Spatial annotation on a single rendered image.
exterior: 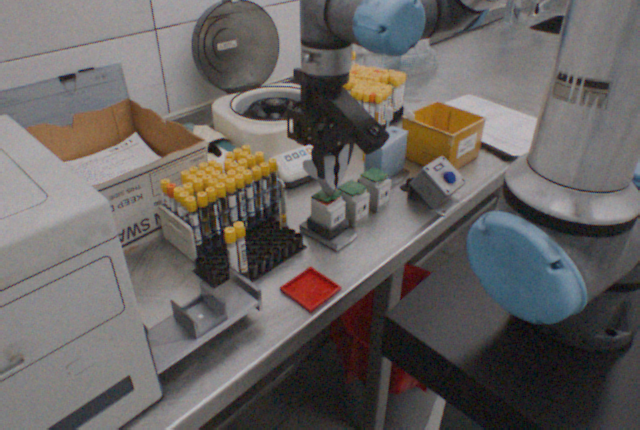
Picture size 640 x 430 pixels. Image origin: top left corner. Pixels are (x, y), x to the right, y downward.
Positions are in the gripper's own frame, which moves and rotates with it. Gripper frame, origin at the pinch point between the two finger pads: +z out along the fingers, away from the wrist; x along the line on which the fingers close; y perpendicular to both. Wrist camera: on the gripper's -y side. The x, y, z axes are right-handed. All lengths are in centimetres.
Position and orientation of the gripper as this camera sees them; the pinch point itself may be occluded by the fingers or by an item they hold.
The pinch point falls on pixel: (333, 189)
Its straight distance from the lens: 82.4
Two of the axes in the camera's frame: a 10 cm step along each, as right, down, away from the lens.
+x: -6.7, 3.9, -6.3
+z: 0.0, 8.5, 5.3
